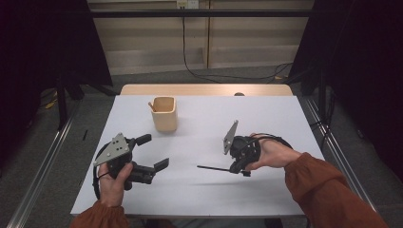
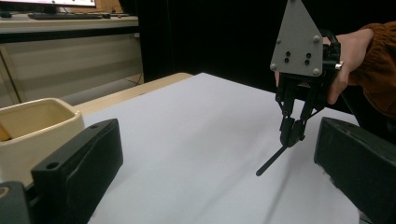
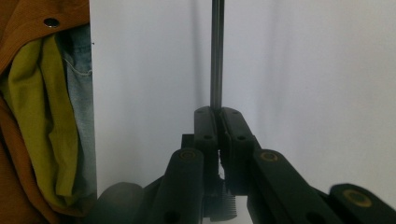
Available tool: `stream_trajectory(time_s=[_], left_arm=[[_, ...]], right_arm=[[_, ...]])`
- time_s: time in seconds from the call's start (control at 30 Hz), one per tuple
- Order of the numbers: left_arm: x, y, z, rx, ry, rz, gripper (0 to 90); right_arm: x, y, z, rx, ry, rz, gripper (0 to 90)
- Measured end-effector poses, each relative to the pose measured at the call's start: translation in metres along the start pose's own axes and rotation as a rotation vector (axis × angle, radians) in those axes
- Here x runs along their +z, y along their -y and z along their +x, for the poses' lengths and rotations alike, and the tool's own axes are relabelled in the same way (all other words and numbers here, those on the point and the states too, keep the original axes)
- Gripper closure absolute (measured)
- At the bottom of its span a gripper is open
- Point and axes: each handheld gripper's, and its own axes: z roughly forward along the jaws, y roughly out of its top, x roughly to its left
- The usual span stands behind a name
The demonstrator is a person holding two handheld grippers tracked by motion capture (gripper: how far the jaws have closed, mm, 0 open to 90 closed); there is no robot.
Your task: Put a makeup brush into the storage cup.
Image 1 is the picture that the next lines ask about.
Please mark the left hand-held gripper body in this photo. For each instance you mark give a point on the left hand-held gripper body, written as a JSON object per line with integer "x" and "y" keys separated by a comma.
{"x": 115, "y": 152}

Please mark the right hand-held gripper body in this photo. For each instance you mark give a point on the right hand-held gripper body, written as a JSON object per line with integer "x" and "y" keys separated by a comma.
{"x": 245, "y": 150}

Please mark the black brush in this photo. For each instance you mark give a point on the black brush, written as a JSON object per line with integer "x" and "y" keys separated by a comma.
{"x": 212, "y": 167}

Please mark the wooden pen holder cup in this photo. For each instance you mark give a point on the wooden pen holder cup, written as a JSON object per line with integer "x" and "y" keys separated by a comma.
{"x": 164, "y": 122}

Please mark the black pencil with orange end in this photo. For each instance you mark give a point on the black pencil with orange end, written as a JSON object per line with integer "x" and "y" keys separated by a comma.
{"x": 151, "y": 106}

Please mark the person's right hand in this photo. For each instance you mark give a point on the person's right hand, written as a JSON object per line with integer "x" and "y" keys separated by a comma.
{"x": 275, "y": 155}

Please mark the person's left hand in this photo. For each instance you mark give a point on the person's left hand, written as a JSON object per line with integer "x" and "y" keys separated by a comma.
{"x": 111, "y": 193}

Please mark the white table sheet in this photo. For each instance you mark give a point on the white table sheet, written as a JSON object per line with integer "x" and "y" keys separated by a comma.
{"x": 206, "y": 196}

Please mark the dark round table grommet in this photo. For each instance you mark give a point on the dark round table grommet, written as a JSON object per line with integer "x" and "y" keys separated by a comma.
{"x": 239, "y": 94}

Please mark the black metal stand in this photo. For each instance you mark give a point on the black metal stand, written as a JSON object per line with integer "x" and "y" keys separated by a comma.
{"x": 61, "y": 104}
{"x": 322, "y": 95}

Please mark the yellow floor item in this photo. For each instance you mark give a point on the yellow floor item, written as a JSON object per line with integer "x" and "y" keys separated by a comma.
{"x": 50, "y": 104}

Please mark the black curtain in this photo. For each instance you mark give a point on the black curtain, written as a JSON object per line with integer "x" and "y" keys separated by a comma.
{"x": 364, "y": 63}
{"x": 38, "y": 47}

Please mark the black horizontal bar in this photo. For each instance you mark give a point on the black horizontal bar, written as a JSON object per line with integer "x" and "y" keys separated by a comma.
{"x": 196, "y": 13}

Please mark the aluminium floor rail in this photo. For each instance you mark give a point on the aluminium floor rail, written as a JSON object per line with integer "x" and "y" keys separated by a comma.
{"x": 341, "y": 158}
{"x": 41, "y": 171}

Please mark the white wall socket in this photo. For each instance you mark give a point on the white wall socket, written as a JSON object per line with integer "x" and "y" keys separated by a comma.
{"x": 187, "y": 3}

